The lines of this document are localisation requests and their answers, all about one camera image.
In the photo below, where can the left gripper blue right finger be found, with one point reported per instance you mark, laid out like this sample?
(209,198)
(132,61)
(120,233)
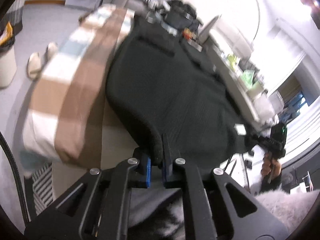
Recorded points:
(172,173)

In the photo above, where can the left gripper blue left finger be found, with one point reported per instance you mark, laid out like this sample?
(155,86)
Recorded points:
(143,170)

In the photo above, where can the black knit sweater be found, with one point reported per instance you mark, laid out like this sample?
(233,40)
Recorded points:
(159,85)

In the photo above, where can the pile of black clothes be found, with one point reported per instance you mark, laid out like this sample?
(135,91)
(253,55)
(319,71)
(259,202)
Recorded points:
(188,8)

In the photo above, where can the person's right hand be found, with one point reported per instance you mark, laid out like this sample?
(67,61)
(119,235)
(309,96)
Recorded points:
(270,167)

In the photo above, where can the white basin with green bag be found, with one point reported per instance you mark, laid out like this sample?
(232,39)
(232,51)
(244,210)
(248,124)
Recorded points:
(251,84)

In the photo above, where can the green toy figure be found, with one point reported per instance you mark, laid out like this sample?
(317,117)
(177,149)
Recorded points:
(232,59)

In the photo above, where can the plaid checkered bed cover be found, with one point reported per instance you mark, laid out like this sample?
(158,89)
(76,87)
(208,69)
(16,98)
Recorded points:
(68,119)

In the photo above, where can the grey cabinet counter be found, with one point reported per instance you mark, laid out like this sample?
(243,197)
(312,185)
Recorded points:
(238,94)

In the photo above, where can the red yellow bowl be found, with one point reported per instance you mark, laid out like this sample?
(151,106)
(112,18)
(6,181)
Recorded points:
(188,34)

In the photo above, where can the black electric cooker pot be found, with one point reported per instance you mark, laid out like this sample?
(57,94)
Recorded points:
(178,18)

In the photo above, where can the light slippers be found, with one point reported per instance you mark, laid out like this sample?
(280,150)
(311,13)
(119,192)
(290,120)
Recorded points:
(34,65)

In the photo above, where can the white trash bin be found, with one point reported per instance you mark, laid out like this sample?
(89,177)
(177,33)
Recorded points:
(8,66)

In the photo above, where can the woven laundry basket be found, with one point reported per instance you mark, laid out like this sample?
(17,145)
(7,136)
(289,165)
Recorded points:
(14,15)

